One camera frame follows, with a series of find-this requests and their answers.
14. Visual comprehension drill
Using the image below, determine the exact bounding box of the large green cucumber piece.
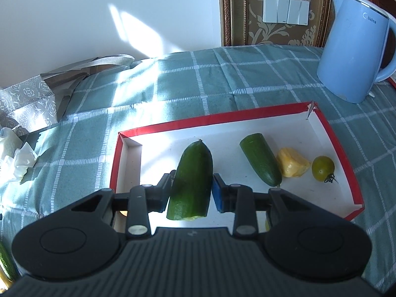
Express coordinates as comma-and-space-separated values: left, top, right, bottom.
166, 139, 214, 222

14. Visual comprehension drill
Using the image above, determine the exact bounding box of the light blue electric kettle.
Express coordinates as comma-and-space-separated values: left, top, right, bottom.
316, 0, 396, 104

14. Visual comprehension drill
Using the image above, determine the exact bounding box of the white wall switch panel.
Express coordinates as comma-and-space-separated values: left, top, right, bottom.
263, 0, 310, 25

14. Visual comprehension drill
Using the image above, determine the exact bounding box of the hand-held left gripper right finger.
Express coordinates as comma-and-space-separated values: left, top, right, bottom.
212, 173, 313, 239

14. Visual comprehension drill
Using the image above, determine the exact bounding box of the silver patterned gift bag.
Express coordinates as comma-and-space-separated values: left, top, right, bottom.
0, 54, 135, 130

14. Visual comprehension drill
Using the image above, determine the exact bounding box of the dark green cucumber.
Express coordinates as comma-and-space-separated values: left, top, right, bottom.
0, 241, 17, 282

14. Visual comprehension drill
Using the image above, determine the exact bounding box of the green tomato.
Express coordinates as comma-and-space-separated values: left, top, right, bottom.
311, 155, 338, 184

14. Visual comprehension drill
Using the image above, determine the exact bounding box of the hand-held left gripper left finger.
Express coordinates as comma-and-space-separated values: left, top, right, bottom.
71, 170, 177, 239

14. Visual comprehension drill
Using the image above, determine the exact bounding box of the green checked tablecloth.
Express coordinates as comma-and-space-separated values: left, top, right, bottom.
0, 45, 396, 297

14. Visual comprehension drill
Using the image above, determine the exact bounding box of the red cardboard box tray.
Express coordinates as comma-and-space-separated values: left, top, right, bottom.
110, 101, 366, 232

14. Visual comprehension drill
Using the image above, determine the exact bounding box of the crumpled white tissue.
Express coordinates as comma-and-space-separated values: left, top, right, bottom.
12, 144, 39, 181

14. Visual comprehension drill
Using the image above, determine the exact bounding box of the floral framed wall panel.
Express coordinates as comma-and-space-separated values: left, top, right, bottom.
218, 0, 335, 48

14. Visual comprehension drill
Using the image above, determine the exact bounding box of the crumpled plastic wrapper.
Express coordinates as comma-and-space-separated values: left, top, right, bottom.
0, 127, 25, 164

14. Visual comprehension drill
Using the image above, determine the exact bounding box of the yellow pepper piece in tray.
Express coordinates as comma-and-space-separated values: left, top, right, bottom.
276, 148, 311, 178

